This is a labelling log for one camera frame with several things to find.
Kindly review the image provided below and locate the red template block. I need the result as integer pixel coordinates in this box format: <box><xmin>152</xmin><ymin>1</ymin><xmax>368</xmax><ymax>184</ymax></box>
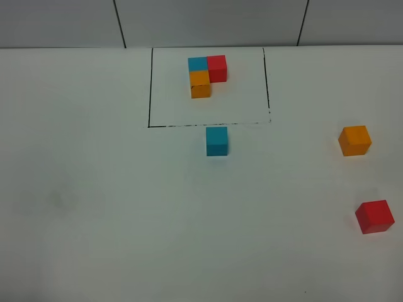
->
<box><xmin>207</xmin><ymin>55</ymin><xmax>227</xmax><ymax>83</ymax></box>

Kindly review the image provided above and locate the blue template block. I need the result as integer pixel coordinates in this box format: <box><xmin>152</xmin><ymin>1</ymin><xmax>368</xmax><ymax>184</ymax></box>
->
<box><xmin>188</xmin><ymin>57</ymin><xmax>208</xmax><ymax>72</ymax></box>

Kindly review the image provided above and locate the orange template block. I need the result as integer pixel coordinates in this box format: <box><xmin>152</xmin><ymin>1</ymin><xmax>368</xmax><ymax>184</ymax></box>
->
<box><xmin>189</xmin><ymin>70</ymin><xmax>212</xmax><ymax>99</ymax></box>

